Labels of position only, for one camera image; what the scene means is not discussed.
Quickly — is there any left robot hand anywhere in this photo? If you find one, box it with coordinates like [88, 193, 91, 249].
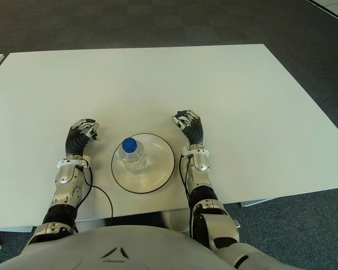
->
[65, 118, 100, 155]

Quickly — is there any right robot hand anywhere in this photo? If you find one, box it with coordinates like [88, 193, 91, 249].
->
[171, 109, 205, 147]

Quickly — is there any clear water bottle blue cap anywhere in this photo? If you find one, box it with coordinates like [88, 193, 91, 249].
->
[118, 137, 148, 176]

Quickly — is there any white plate black rim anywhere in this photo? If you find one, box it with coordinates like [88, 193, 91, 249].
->
[110, 132, 175, 194]

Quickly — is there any white rounded robot leg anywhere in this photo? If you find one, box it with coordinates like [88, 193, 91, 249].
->
[162, 209, 191, 233]

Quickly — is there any grey robot torso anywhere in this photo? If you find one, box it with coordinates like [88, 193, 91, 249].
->
[0, 223, 234, 270]

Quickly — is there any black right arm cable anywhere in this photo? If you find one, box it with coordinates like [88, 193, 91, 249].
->
[179, 153, 194, 237]

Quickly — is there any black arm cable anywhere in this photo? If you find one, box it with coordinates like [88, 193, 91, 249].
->
[73, 162, 114, 234]
[179, 153, 194, 237]

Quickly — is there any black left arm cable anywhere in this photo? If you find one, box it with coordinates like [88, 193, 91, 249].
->
[73, 162, 114, 234]

